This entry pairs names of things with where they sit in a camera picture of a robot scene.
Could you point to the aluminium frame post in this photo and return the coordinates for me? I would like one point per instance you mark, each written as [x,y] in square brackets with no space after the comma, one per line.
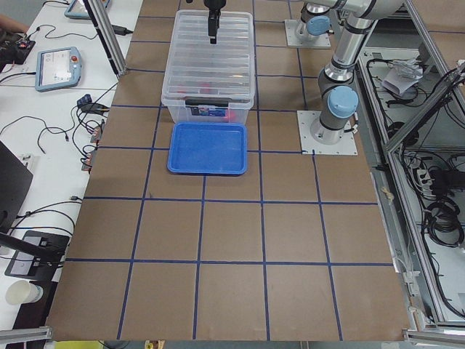
[103,27]

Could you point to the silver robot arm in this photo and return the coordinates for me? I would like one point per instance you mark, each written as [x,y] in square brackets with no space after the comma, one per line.
[339,100]
[314,21]

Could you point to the blue plastic tray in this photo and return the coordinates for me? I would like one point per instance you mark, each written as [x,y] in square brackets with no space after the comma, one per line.
[202,148]

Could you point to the person in black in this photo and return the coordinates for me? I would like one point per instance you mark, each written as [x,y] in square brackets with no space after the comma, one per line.
[13,48]

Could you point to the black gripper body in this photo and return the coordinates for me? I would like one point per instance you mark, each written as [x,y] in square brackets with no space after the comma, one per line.
[214,4]

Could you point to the white paper cup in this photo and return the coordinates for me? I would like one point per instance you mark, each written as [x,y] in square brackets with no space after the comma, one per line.
[23,292]

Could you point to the clear plastic box lid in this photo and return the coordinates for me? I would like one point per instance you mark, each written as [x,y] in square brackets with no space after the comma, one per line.
[210,58]

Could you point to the blue teach pendant near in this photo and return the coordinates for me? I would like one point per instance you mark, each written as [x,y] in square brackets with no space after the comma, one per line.
[57,69]

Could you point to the black power adapter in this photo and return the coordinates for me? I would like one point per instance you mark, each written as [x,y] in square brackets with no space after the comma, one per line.
[120,30]

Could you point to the red block under lid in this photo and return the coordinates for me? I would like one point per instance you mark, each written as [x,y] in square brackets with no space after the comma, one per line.
[204,88]

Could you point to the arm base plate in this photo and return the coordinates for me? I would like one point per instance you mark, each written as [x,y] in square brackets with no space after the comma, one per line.
[305,40]
[315,139]

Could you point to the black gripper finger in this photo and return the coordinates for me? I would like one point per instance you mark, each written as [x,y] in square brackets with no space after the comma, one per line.
[213,25]

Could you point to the clear plastic storage box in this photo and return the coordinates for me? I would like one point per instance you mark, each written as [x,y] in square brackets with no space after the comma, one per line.
[209,109]

